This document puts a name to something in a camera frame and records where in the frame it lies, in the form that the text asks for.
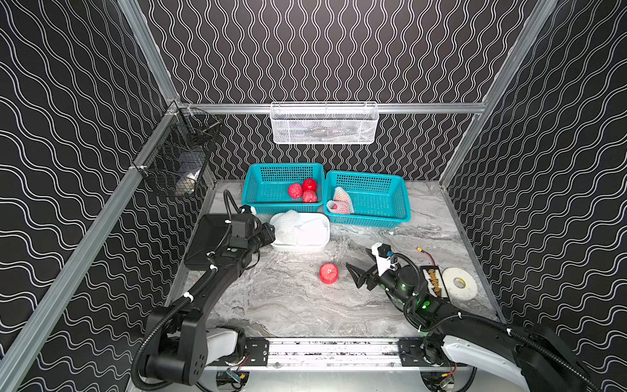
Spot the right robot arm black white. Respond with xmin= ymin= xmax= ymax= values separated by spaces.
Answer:
xmin=346 ymin=243 xmax=600 ymax=391

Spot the white wire wall basket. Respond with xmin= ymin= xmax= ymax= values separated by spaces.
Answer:
xmin=269 ymin=101 xmax=380 ymax=145

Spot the teal plastic basket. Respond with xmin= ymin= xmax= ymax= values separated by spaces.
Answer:
xmin=323 ymin=171 xmax=411 ymax=229
xmin=242 ymin=163 xmax=325 ymax=215

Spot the black plastic tool case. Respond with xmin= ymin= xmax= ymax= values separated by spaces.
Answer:
xmin=184 ymin=213 xmax=256 ymax=277

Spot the right teal plastic basket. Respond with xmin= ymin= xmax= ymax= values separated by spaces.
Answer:
xmin=323 ymin=171 xmax=411 ymax=229

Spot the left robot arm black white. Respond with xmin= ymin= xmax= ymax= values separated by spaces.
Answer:
xmin=131 ymin=191 xmax=275 ymax=391

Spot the white tape roll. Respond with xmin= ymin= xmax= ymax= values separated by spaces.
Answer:
xmin=442 ymin=267 xmax=478 ymax=301

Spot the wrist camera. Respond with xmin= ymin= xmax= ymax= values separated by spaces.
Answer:
xmin=371 ymin=243 xmax=394 ymax=276
xmin=238 ymin=205 xmax=257 ymax=216

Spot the white foam net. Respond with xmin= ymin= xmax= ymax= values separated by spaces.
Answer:
xmin=273 ymin=210 xmax=305 ymax=246
xmin=297 ymin=218 xmax=329 ymax=244

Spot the white plastic tray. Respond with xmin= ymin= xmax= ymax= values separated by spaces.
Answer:
xmin=269 ymin=210 xmax=330 ymax=253

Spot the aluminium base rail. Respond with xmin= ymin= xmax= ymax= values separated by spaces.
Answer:
xmin=141 ymin=336 xmax=530 ymax=371

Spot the left teal plastic basket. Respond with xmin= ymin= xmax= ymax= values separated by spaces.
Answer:
xmin=242 ymin=163 xmax=325 ymax=215

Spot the black wire wall basket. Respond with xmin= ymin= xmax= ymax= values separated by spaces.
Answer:
xmin=139 ymin=108 xmax=224 ymax=199

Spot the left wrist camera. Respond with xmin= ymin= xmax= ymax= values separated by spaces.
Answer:
xmin=238 ymin=205 xmax=257 ymax=216

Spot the object in black basket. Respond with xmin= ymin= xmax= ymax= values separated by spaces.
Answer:
xmin=175 ymin=169 xmax=200 ymax=196

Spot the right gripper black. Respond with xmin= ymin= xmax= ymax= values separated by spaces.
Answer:
xmin=347 ymin=262 xmax=411 ymax=310

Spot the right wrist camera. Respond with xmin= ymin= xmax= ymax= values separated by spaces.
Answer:
xmin=371 ymin=243 xmax=394 ymax=276

